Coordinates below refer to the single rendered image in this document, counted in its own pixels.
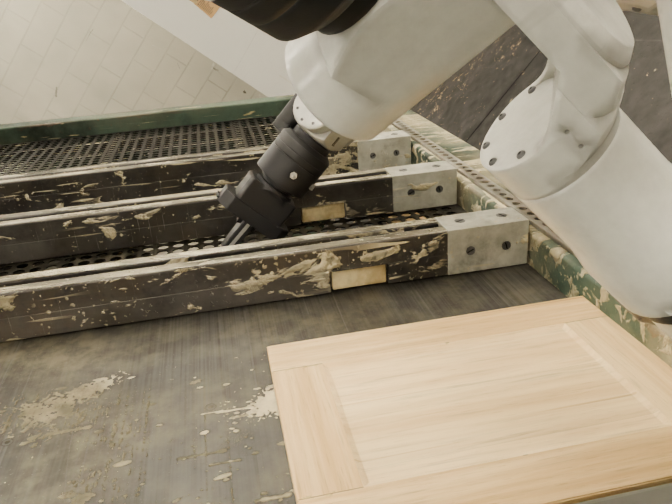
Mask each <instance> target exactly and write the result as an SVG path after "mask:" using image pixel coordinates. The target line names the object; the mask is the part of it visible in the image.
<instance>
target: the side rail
mask: <svg viewBox="0 0 672 504"><path fill-rule="evenodd" d="M293 96H294V95H285V96H275V97H265V98H255V99H245V100H236V101H226V102H216V103H206V104H196V105H186V106H177V107H167V108H157V109H147V110H137V111H128V112H118V113H108V114H98V115H88V116H78V117H69V118H59V119H49V120H39V121H29V122H19V123H10V124H1V125H0V145H5V144H14V143H24V142H33V141H42V140H52V139H61V138H71V137H80V136H89V135H99V134H108V133H118V132H127V131H136V130H146V129H155V128H165V127H174V126H183V125H193V124H202V123H212V122H221V121H230V120H240V119H249V118H259V117H268V116H277V115H279V114H280V113H281V111H282V110H283V109H284V107H285V106H286V105H287V103H288V102H289V101H290V100H291V98H292V97H293Z"/></svg>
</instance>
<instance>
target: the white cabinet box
mask: <svg viewBox="0 0 672 504"><path fill-rule="evenodd" d="M121 1H123V2H124V3H126V4H127V5H129V6H130V7H132V8H133V9H135V10H137V11H138V12H140V13H141V14H143V15H144V16H146V17H147V18H149V19H150V20H152V21H153V22H155V23H156V24H158V25H159V26H161V27H162V28H164V29H165V30H167V31H168V32H170V33H171V34H173V35H174V36H176V37H178V38H179V39H181V40H182V41H184V42H185V43H187V44H188V45H190V46H191V47H193V48H194V49H196V50H197V51H199V52H200V53H202V54H203V55H205V56H206V57H208V58H209V59H211V60H212V61H214V62H215V63H217V64H219V65H220V66H222V67H223V68H225V69H226V70H228V71H229V72H231V73H232V74H234V75H235V76H237V77H238V78H240V79H241V80H243V81H244V82H246V83H247V84H249V85H250V86H252V87H253V88H255V89H256V90H258V91H260V92H261V93H263V94H264V95H266V96H267V97H275V96H285V95H294V94H295V93H296V92H295V90H294V88H293V86H292V84H291V81H290V79H289V76H288V73H287V69H286V63H285V49H286V46H287V44H288V42H289V41H280V40H277V39H275V38H274V37H272V36H270V35H268V34H267V33H265V32H263V31H261V30H260V29H258V28H256V27H255V26H253V25H251V24H249V23H248V22H246V21H244V20H242V19H241V18H239V17H237V16H235V15H234V14H232V13H230V12H229V11H227V10H225V9H223V8H221V7H219V6H218V5H216V4H214V3H212V2H210V1H206V0H121Z"/></svg>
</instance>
